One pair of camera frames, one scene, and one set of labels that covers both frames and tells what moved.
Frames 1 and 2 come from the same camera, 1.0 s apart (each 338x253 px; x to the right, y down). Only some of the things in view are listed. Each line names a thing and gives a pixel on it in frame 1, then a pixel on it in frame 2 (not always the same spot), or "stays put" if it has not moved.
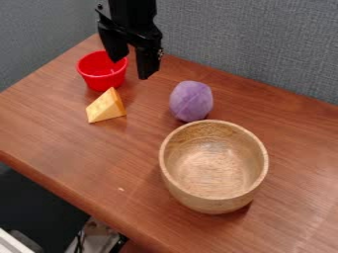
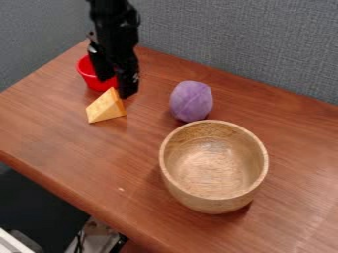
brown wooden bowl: x=212 y=162 stays put
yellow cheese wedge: x=106 y=107 stays put
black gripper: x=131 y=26 -> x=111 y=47
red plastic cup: x=100 y=72 stays put
